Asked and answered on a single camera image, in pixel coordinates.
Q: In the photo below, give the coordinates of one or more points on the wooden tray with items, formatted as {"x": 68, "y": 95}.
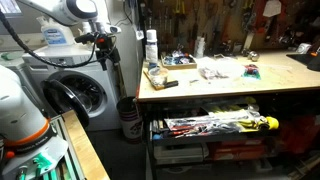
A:
{"x": 184, "y": 61}

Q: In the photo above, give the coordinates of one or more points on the dark striped trash bin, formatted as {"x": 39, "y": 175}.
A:
{"x": 130, "y": 119}

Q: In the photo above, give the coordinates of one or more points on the white detergent jug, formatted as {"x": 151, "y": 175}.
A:
{"x": 54, "y": 33}

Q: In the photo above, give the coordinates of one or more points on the red toolbox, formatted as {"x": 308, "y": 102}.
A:
{"x": 236, "y": 150}

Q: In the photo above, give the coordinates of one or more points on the clear glass bowl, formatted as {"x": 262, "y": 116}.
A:
{"x": 158, "y": 75}

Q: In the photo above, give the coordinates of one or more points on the white storage bins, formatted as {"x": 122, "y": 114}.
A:
{"x": 181, "y": 153}

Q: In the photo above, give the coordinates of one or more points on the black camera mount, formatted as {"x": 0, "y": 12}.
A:
{"x": 107, "y": 49}

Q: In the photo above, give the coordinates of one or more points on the clear plastic bag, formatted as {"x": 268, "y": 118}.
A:
{"x": 223, "y": 68}

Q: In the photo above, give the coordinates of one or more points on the open tool drawer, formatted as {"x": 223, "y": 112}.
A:
{"x": 216, "y": 123}

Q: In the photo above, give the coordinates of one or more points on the yellow tool in drawer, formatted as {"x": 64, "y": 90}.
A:
{"x": 262, "y": 123}

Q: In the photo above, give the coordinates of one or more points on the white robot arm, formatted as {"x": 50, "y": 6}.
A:
{"x": 32, "y": 146}

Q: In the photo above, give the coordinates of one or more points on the white blue spray can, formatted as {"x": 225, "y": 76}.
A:
{"x": 151, "y": 48}

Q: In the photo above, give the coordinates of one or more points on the wooden cutting board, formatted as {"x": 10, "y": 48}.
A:
{"x": 168, "y": 84}

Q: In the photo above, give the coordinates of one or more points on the red green small packet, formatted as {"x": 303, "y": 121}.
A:
{"x": 252, "y": 71}

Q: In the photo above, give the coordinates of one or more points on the white washing machine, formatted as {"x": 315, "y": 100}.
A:
{"x": 88, "y": 90}

